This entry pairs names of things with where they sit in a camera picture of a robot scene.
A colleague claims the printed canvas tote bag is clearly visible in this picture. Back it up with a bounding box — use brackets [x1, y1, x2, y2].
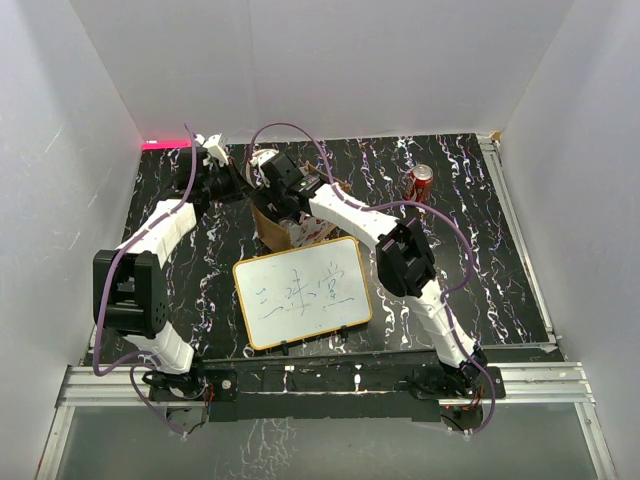
[245, 149, 336, 252]

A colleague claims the red cola can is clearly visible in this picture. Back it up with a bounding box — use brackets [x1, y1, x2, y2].
[403, 164, 434, 203]

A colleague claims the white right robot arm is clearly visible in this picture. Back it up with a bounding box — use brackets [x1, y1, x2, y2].
[249, 149, 487, 397]

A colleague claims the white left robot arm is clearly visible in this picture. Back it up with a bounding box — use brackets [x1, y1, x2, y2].
[92, 136, 248, 399]

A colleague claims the pink tape strip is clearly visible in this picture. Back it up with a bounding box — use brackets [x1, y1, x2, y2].
[141, 140, 191, 151]

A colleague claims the yellow framed whiteboard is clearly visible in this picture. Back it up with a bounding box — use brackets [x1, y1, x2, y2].
[233, 236, 373, 351]

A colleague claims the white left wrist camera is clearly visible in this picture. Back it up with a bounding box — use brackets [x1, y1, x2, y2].
[194, 134, 229, 167]

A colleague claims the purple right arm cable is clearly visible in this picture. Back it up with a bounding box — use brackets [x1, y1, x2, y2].
[249, 122, 497, 436]

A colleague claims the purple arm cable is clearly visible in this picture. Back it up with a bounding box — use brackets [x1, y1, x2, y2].
[92, 122, 201, 441]
[249, 122, 497, 436]

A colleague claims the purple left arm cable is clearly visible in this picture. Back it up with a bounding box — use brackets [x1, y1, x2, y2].
[92, 122, 201, 441]

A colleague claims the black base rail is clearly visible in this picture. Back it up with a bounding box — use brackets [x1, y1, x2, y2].
[143, 350, 506, 428]

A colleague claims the aluminium frame rail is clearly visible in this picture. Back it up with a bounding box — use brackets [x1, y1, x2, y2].
[36, 366, 201, 479]

